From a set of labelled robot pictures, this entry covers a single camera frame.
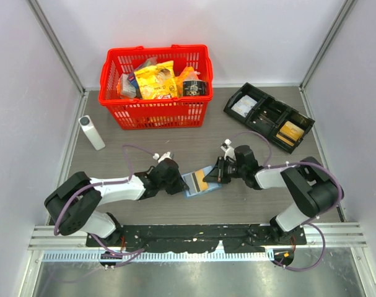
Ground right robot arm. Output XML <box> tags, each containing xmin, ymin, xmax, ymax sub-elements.
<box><xmin>203</xmin><ymin>144</ymin><xmax>344</xmax><ymax>244</ymax></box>

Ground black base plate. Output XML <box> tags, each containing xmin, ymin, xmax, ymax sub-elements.
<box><xmin>85</xmin><ymin>223</ymin><xmax>307</xmax><ymax>254</ymax></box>

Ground yellow chips bag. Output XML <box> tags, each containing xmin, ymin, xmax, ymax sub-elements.
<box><xmin>134</xmin><ymin>61</ymin><xmax>178</xmax><ymax>100</ymax></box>

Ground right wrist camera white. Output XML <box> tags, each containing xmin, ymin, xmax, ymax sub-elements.
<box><xmin>221</xmin><ymin>139</ymin><xmax>235</xmax><ymax>160</ymax></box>

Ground gold cards stack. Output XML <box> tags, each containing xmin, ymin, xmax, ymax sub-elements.
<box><xmin>276</xmin><ymin>121</ymin><xmax>304</xmax><ymax>147</ymax></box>

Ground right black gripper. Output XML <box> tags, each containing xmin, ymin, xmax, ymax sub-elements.
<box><xmin>204</xmin><ymin>156</ymin><xmax>247</xmax><ymax>183</ymax></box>

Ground gold credit card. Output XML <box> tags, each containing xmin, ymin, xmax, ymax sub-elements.
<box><xmin>187</xmin><ymin>169</ymin><xmax>209</xmax><ymax>192</ymax></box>

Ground slotted cable duct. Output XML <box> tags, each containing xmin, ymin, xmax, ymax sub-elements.
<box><xmin>42</xmin><ymin>249</ymin><xmax>274</xmax><ymax>263</ymax></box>

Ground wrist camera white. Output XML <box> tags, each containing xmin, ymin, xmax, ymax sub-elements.
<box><xmin>221</xmin><ymin>139</ymin><xmax>235</xmax><ymax>160</ymax></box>
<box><xmin>152</xmin><ymin>152</ymin><xmax>173</xmax><ymax>163</ymax></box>

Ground blue card holder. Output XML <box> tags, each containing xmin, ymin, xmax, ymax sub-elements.
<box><xmin>182</xmin><ymin>166</ymin><xmax>222</xmax><ymax>199</ymax></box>

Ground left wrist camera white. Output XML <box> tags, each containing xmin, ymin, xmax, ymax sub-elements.
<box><xmin>152</xmin><ymin>152</ymin><xmax>173</xmax><ymax>163</ymax></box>

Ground white cards stack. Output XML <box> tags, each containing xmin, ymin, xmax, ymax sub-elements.
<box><xmin>231</xmin><ymin>95</ymin><xmax>257</xmax><ymax>118</ymax></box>

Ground red plastic shopping basket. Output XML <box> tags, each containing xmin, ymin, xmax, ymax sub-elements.
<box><xmin>98</xmin><ymin>44</ymin><xmax>213</xmax><ymax>130</ymax></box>

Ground grey small box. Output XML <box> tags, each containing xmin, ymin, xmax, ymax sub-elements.
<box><xmin>116</xmin><ymin>74</ymin><xmax>136</xmax><ymax>98</ymax></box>

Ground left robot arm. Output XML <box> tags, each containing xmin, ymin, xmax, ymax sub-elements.
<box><xmin>44</xmin><ymin>157</ymin><xmax>189</xmax><ymax>246</ymax></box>

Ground orange snack bag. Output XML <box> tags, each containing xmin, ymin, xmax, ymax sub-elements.
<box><xmin>175</xmin><ymin>66</ymin><xmax>200</xmax><ymax>92</ymax></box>

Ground black three-compartment tray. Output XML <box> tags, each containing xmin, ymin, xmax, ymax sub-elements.
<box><xmin>224</xmin><ymin>83</ymin><xmax>315</xmax><ymax>153</ymax></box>

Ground black round tin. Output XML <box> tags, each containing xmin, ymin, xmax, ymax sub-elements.
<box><xmin>182</xmin><ymin>80</ymin><xmax>208</xmax><ymax>97</ymax></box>

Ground white bottle grey cap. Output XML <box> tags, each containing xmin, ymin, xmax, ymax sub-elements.
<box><xmin>79</xmin><ymin>115</ymin><xmax>105</xmax><ymax>150</ymax></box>

